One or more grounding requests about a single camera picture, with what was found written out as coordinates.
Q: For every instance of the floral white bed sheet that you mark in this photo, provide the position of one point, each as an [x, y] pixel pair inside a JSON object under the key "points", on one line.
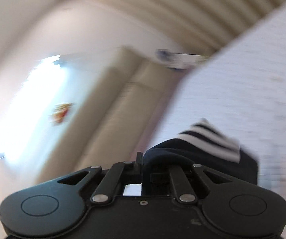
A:
{"points": [[242, 91]]}

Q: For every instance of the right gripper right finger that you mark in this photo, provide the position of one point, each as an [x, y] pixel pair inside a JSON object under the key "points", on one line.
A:
{"points": [[171, 182]]}

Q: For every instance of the beige padded headboard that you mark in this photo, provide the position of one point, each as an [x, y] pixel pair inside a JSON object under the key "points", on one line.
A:
{"points": [[118, 116]]}

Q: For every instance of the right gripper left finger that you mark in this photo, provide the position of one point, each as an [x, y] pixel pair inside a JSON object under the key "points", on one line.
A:
{"points": [[116, 178]]}

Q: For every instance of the navy striped track pants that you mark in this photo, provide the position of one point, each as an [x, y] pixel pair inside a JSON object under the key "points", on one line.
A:
{"points": [[202, 143]]}

